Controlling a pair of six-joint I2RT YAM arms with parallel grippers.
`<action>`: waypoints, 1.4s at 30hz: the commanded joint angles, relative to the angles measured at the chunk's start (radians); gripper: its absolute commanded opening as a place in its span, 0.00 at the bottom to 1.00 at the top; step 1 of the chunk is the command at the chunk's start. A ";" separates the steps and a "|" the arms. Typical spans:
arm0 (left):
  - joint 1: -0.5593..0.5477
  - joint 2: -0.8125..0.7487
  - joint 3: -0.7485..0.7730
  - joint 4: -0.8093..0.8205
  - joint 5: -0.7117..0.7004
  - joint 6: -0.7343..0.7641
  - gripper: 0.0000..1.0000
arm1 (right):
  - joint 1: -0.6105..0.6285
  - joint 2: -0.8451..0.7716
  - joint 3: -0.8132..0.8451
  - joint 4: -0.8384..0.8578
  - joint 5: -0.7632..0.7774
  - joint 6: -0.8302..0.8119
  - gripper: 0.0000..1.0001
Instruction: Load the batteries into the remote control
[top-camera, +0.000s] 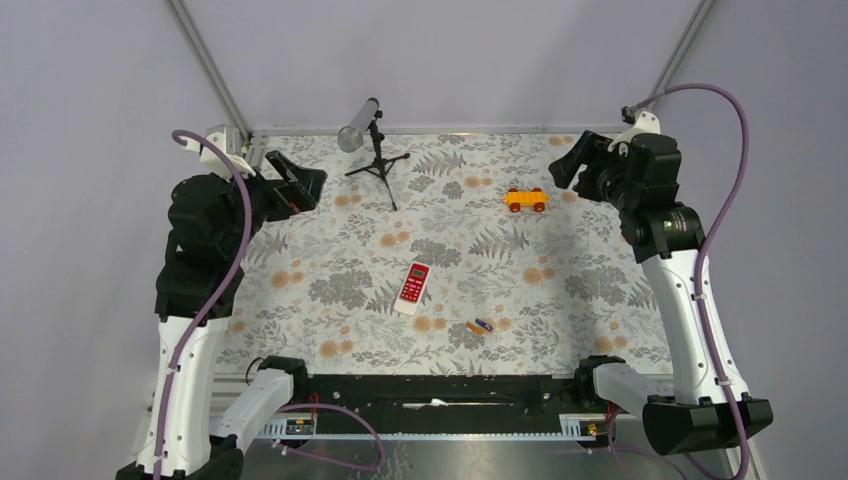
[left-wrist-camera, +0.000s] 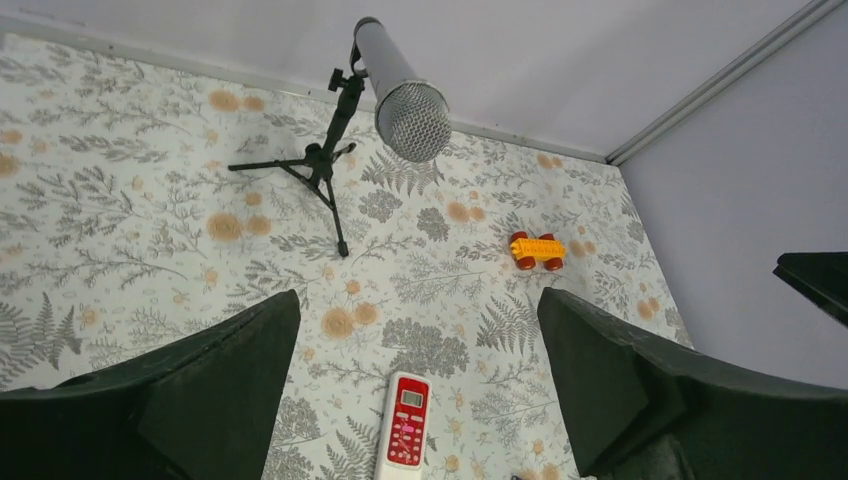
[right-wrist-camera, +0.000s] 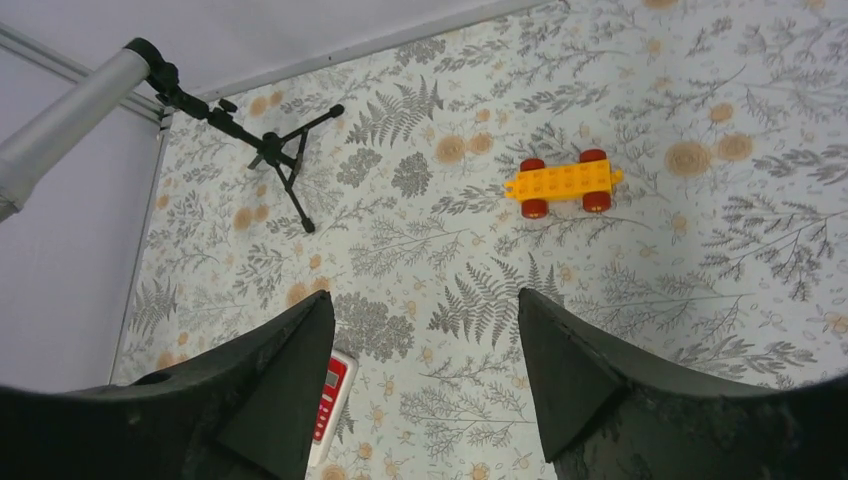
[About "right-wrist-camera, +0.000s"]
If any black mini tripod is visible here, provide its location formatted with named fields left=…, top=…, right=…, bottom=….
left=126, top=38, right=345, bottom=233

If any floral table mat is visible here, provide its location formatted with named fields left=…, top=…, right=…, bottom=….
left=113, top=1, right=847, bottom=479

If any white remote control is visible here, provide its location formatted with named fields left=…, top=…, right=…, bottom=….
left=308, top=350, right=358, bottom=467

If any silver metal tube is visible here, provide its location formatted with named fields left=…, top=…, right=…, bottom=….
left=1, top=49, right=150, bottom=220

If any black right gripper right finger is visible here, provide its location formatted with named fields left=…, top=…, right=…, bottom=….
left=517, top=288, right=847, bottom=479

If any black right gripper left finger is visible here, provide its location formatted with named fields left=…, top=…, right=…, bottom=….
left=1, top=291, right=335, bottom=479

